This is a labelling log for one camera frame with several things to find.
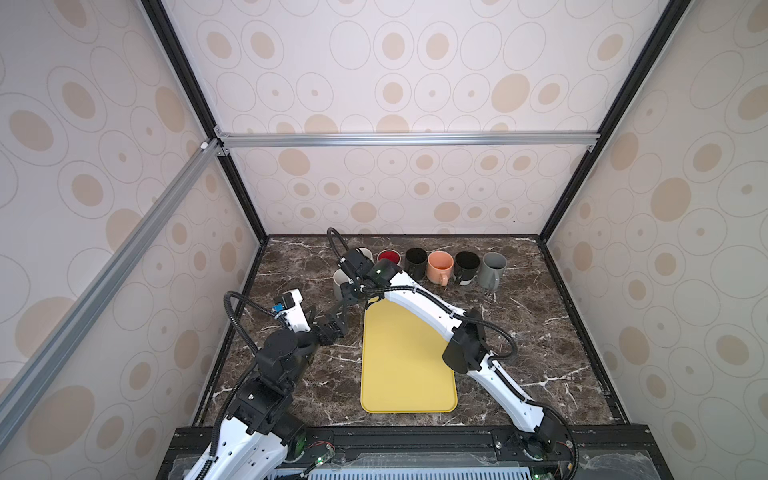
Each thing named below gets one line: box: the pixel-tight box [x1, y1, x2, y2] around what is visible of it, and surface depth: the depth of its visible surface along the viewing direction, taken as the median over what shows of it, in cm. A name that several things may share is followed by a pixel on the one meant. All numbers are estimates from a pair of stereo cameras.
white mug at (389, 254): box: [377, 248, 402, 266], surface depth 108 cm
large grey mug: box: [480, 252, 508, 291], surface depth 100 cm
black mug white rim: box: [404, 247, 428, 282], surface depth 104 cm
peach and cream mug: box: [427, 250, 454, 287], surface depth 102 cm
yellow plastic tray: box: [361, 296, 458, 413], surface depth 85 cm
